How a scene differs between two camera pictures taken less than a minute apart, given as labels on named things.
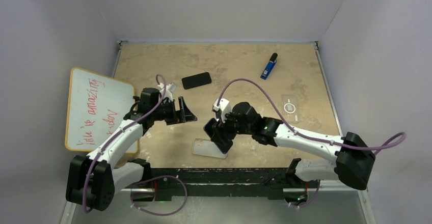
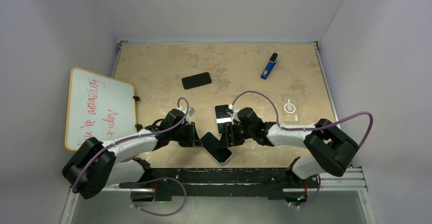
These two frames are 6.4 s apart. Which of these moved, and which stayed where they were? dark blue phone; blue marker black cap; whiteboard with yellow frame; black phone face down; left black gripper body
Moved: left black gripper body; dark blue phone
Stayed: black phone face down; blue marker black cap; whiteboard with yellow frame
